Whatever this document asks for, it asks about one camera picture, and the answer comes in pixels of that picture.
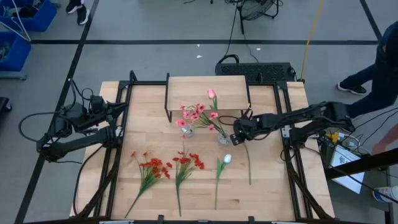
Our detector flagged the grey cart base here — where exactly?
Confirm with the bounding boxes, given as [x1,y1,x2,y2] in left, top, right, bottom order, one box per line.
[0,70,28,81]

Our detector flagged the pink artificial flower bunch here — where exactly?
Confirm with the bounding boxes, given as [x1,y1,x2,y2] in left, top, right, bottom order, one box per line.
[175,103,228,140]

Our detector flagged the black power cable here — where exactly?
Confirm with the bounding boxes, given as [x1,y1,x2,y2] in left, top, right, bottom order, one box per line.
[217,0,261,65]

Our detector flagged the black equipment piece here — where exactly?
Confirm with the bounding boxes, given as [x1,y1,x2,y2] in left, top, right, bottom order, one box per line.
[0,96,12,113]

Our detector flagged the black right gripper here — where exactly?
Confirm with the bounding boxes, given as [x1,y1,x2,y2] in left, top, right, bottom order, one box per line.
[230,108,265,146]

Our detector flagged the white and blue artificial tulip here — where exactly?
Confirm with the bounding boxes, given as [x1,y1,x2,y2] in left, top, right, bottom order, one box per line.
[213,153,233,211]

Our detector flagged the black floor fan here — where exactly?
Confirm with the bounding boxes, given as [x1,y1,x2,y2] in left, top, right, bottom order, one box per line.
[236,0,280,35]

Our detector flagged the wooden shelf with black legs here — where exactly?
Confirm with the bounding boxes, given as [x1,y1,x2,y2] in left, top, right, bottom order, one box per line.
[164,73,252,123]

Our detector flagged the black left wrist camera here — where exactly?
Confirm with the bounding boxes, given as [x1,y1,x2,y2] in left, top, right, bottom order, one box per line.
[90,95,105,114]

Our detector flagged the round glass bottle vase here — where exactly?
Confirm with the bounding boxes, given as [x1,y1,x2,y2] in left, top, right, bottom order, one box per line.
[181,124,196,139]

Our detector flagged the person's shoe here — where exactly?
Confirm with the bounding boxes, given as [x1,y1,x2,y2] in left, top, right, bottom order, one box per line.
[372,185,398,203]

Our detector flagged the white printed box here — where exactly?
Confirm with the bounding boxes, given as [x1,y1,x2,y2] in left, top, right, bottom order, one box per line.
[329,144,366,194]

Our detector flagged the blue storage bin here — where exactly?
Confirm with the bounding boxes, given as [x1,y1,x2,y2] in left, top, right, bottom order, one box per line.
[0,0,58,32]
[0,30,32,72]

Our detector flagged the pink artificial tulip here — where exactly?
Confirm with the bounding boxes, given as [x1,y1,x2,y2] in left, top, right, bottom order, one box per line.
[206,88,226,138]

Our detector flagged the black perforated computer case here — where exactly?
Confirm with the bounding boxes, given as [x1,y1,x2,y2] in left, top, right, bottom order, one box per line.
[215,62,297,83]

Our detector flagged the black metal beam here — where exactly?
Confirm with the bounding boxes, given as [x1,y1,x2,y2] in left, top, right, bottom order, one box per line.
[325,147,398,180]

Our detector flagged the yellow hanging cable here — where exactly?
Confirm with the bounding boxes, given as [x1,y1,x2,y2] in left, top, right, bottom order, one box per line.
[300,0,326,81]

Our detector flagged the diamond-cut glass vase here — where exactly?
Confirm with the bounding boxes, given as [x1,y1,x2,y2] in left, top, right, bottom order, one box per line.
[216,131,233,146]

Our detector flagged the yellow power adapter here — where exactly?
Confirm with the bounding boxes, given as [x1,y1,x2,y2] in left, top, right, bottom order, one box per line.
[323,130,358,150]

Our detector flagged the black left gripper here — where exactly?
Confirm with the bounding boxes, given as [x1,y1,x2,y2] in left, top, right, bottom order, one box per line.
[77,102,128,129]

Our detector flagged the red artificial flower bunch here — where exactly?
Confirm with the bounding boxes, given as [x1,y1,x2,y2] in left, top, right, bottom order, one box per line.
[172,151,205,218]
[124,151,174,219]

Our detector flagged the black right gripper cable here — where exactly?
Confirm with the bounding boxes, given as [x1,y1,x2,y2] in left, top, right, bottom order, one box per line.
[218,114,241,126]

